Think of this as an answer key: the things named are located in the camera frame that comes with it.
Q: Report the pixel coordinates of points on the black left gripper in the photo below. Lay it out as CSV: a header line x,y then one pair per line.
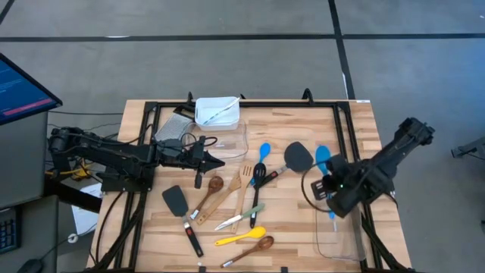
x,y
197,161

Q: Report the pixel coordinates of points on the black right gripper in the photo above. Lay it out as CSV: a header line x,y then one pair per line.
x,y
333,167

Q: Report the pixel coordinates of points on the large blue silicone spoon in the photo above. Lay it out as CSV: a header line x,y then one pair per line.
x,y
322,154

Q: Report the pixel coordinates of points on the dark wooden spoon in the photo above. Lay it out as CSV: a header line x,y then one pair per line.
x,y
216,184
265,242

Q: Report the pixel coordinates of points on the black round-head turner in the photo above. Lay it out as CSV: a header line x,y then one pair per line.
x,y
299,156

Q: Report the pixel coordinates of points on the light wooden spatula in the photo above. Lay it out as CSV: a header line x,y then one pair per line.
x,y
218,203

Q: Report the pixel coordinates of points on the wooden slotted spatula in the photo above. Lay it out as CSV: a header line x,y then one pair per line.
x,y
240,204

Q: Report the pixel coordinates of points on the black rectangular-head turner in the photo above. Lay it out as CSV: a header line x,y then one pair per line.
x,y
175,199

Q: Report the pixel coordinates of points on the silver serrated steel knife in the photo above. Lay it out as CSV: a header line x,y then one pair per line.
x,y
221,111

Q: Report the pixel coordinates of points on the small blue silicone spoon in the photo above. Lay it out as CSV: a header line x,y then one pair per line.
x,y
265,150

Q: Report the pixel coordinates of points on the black slotted spoon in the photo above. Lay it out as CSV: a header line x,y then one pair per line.
x,y
255,197

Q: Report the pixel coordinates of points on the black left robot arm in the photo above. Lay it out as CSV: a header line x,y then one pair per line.
x,y
125,155

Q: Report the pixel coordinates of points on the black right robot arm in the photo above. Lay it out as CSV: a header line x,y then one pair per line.
x,y
379,170

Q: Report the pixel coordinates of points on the clear plastic container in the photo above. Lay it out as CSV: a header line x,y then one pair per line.
x,y
341,242
235,146

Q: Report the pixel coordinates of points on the metal box grater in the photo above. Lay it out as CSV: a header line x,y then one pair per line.
x,y
172,127

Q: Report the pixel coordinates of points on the white plastic bin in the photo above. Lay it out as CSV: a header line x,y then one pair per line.
x,y
206,108

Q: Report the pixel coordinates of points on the small white label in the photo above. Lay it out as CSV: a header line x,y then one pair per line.
x,y
362,101

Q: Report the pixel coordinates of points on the yellow silicone spoon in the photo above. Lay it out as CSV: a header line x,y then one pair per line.
x,y
257,232

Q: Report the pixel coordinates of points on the grey stand leg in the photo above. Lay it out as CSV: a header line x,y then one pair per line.
x,y
470,148

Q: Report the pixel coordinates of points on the white paper sheet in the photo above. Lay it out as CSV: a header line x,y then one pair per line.
x,y
81,220

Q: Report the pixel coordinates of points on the grey desk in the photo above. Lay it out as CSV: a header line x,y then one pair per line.
x,y
22,159

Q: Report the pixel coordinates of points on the blue-screen monitor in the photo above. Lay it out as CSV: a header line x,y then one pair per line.
x,y
22,95

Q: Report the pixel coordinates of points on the black computer mouse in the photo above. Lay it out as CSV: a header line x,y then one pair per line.
x,y
30,266

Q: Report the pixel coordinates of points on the black keyboard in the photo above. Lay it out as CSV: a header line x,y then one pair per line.
x,y
7,231

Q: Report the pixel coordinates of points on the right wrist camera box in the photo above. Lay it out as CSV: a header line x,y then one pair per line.
x,y
342,187

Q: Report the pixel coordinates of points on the black metal table frame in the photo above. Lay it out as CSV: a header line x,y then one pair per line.
x,y
288,104

